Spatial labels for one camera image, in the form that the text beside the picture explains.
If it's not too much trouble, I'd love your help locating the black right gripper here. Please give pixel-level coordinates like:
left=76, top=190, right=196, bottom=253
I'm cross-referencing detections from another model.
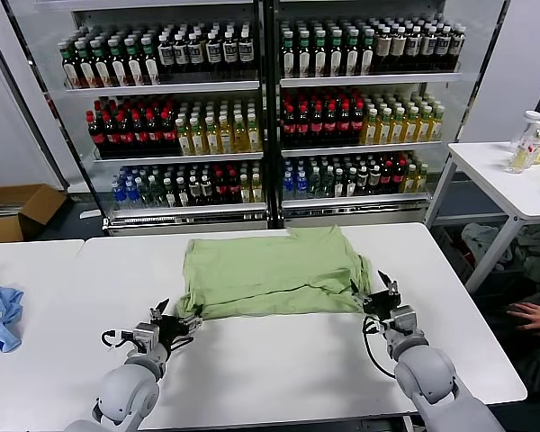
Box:
left=350, top=270, right=404, bottom=319

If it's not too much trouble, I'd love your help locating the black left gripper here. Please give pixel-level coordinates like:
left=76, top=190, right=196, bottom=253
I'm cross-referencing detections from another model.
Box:
left=148, top=298, right=203, bottom=352

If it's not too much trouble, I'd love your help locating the light green polo shirt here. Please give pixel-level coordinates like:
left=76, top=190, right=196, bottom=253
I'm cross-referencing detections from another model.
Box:
left=174, top=224, right=374, bottom=321

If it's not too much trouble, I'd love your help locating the person bare hand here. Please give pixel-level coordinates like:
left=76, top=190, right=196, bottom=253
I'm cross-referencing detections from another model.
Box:
left=506, top=301, right=540, bottom=338

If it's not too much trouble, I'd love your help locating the open beverage display cabinet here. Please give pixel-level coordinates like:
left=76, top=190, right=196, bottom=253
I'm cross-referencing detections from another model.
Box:
left=269, top=0, right=464, bottom=229
left=71, top=0, right=271, bottom=238

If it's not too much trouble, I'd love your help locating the black storage crate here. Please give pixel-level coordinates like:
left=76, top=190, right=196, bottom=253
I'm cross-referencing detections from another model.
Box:
left=431, top=224, right=476, bottom=283

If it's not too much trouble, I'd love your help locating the white cabinet shelf board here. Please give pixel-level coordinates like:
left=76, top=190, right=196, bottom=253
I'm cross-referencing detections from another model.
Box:
left=94, top=151, right=266, bottom=164
left=279, top=71, right=463, bottom=89
left=65, top=80, right=262, bottom=95
left=281, top=141, right=445, bottom=158
left=107, top=202, right=269, bottom=216
left=281, top=193, right=431, bottom=211

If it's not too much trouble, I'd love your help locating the grey white crumpled cloth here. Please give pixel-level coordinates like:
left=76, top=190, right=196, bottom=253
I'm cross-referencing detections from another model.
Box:
left=459, top=223, right=515, bottom=274

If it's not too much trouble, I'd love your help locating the pale green crumpled cloth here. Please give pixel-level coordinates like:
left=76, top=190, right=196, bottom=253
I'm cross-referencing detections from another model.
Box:
left=516, top=224, right=540, bottom=284

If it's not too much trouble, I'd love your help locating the white side table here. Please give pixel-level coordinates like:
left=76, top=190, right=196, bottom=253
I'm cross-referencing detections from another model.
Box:
left=425, top=141, right=540, bottom=293

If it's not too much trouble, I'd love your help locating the crumpled light blue cloth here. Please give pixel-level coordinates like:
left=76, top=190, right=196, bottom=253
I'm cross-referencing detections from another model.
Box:
left=0, top=283, right=26, bottom=355

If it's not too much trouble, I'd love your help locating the open cardboard box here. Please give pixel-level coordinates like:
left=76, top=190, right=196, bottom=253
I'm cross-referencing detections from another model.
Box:
left=0, top=184, right=69, bottom=244

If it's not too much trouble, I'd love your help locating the person dark trouser leg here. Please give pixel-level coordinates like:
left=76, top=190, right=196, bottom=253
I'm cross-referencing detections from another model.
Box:
left=490, top=290, right=540, bottom=397

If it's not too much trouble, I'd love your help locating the yellow drink bottle red-white label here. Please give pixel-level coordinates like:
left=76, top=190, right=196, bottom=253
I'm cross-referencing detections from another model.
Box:
left=507, top=121, right=540, bottom=176

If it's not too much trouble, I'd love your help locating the bundle of metal rods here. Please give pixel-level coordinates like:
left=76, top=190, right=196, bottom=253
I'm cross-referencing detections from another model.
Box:
left=0, top=202, right=26, bottom=221

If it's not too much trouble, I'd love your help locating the clear bottle white cap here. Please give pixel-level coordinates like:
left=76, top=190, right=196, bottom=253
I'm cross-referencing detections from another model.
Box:
left=508, top=111, right=540, bottom=154

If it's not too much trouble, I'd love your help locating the green cap tea bottle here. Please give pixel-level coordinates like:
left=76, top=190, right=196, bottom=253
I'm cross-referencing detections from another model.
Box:
left=359, top=30, right=375, bottom=77
left=296, top=31, right=312, bottom=78
left=141, top=38, right=162, bottom=86
left=76, top=41, right=98, bottom=89
left=344, top=30, right=361, bottom=77
left=280, top=31, right=297, bottom=78
left=58, top=42, right=81, bottom=90
left=93, top=40, right=113, bottom=89
left=328, top=31, right=345, bottom=77
left=125, top=39, right=146, bottom=87
left=109, top=40, right=131, bottom=88
left=312, top=31, right=329, bottom=78

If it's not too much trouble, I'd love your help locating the tan label dark bottle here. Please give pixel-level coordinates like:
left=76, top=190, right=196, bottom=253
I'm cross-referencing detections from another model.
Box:
left=374, top=28, right=392, bottom=75
left=390, top=28, right=407, bottom=74

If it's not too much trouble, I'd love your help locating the blue label dark bottle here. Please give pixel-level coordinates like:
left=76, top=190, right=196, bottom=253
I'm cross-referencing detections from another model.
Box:
left=238, top=32, right=256, bottom=72
left=435, top=27, right=451, bottom=72
left=420, top=27, right=437, bottom=73
left=205, top=33, right=222, bottom=73
left=405, top=27, right=422, bottom=74
left=187, top=34, right=205, bottom=74
left=173, top=34, right=190, bottom=75
left=157, top=35, right=176, bottom=76
left=448, top=26, right=465, bottom=72
left=222, top=32, right=239, bottom=73

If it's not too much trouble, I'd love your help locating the glass cabinet door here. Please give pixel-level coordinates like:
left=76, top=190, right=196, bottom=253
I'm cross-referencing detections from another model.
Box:
left=2, top=0, right=113, bottom=235
left=425, top=0, right=512, bottom=226

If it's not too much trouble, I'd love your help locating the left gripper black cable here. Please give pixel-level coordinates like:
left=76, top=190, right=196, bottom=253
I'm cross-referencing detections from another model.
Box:
left=169, top=333, right=195, bottom=353

